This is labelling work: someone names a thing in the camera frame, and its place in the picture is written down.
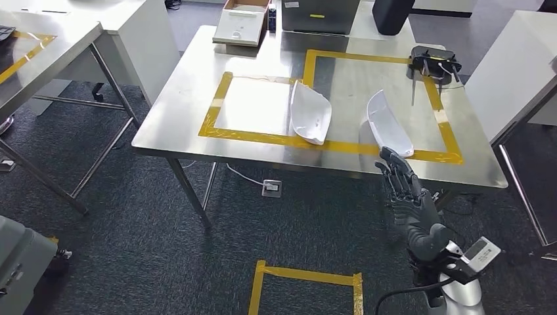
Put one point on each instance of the white curved plastic part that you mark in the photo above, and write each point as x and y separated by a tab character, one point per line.
387	126
311	115

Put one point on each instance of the metal floor socket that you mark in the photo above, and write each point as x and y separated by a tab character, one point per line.
6	166

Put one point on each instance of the white top desk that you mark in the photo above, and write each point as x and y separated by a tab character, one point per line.
513	65

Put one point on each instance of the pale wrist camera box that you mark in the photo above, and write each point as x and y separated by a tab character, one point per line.
483	254

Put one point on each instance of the steel table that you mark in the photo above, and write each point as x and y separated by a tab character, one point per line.
52	56

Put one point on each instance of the black wifi router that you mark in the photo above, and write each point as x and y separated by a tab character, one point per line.
433	56

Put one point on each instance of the grey metal case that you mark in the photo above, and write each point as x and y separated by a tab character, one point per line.
322	24

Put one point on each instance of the black white moulded part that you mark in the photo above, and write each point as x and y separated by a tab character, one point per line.
5	32

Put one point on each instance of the white floor socket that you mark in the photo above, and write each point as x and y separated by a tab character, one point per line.
272	188

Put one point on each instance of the black office chair base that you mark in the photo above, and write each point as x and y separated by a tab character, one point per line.
98	92

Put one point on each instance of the white cabinet desk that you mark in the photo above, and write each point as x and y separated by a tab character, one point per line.
143	52

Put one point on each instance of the grey mobile robot base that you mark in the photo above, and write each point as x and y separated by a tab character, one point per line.
22	269

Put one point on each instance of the small yellow tape rectangle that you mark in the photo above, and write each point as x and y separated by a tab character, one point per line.
212	108

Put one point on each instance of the steel workbench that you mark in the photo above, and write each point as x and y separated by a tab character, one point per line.
182	117

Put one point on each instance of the yellow floor tape square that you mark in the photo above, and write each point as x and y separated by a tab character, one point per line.
304	275

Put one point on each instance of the cardboard box white insert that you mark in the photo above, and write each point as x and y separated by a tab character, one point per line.
239	26

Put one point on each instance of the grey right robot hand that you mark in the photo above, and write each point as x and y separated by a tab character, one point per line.
417	217

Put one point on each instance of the black rounded device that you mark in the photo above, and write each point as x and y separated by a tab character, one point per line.
391	17

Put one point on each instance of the small dark blue box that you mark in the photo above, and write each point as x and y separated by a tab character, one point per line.
272	19

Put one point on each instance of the large yellow tape rectangle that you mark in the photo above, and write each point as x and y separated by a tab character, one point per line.
447	130

